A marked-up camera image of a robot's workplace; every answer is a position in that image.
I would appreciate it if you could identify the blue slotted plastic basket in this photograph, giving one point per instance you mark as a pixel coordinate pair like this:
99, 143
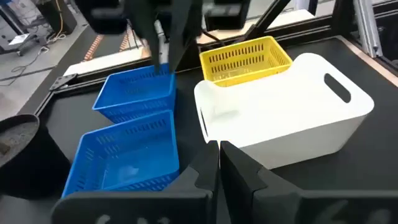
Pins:
136, 90
140, 155

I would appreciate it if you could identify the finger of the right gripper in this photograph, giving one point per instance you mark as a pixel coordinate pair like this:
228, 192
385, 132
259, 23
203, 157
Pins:
183, 21
144, 18

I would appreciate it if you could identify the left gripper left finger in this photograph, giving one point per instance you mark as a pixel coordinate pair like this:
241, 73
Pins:
205, 174

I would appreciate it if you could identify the black aluminium rig frame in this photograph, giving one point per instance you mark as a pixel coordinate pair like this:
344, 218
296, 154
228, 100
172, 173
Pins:
339, 15

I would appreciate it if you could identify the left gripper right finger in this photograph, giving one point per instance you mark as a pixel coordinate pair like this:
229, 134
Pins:
236, 186

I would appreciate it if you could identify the black floor mat striped edge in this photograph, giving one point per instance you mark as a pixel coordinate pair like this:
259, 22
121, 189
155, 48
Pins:
109, 46

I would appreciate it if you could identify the yellow slotted plastic basket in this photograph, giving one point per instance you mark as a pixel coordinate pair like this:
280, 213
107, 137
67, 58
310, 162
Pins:
245, 59

